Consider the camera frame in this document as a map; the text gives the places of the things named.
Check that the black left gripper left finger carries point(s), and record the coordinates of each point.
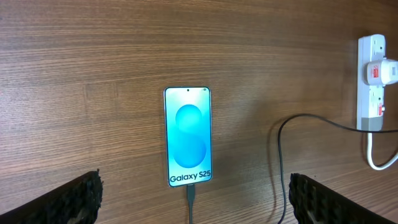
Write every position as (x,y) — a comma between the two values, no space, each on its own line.
(77,201)

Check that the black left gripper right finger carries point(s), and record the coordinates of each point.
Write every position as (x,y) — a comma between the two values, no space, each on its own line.
(315,203)

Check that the blue Galaxy smartphone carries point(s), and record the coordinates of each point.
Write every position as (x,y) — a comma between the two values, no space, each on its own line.
(188,126)

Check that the white charger plug adapter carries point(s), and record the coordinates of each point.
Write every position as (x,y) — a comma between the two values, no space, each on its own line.
(381,72)

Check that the white power strip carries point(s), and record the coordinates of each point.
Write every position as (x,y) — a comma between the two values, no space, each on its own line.
(370,98)

